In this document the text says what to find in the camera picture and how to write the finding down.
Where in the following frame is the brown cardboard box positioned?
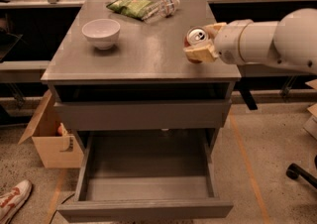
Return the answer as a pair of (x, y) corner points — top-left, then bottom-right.
(19, 90), (83, 168)

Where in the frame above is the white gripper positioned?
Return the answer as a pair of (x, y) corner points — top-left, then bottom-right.
(183, 20), (253, 65)

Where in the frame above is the black office chair base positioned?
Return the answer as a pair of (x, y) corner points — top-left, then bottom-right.
(286, 164), (317, 188)

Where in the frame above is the white and red sneaker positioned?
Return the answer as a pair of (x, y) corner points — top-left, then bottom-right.
(0, 179), (33, 224)

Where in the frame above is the red coke can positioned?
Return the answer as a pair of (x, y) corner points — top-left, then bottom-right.
(183, 26), (210, 64)

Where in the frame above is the black floor cable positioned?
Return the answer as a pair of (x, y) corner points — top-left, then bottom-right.
(48, 191), (76, 224)

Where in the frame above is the grey drawer cabinet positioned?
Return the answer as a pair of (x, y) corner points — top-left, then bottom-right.
(42, 0), (241, 142)

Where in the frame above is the clear plastic water bottle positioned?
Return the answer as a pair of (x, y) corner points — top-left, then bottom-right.
(142, 0), (180, 24)

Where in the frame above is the open grey middle drawer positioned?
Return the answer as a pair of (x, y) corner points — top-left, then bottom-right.
(57, 129), (233, 223)

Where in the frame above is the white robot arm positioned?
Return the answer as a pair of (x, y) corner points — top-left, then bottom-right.
(183, 8), (317, 74)

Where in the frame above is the closed grey top drawer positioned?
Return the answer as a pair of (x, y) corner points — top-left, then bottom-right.
(54, 100), (231, 131)

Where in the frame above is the white ceramic bowl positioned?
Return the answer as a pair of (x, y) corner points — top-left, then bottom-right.
(81, 19), (121, 50)

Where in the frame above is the green chip bag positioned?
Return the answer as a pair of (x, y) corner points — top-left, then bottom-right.
(106, 0), (152, 20)

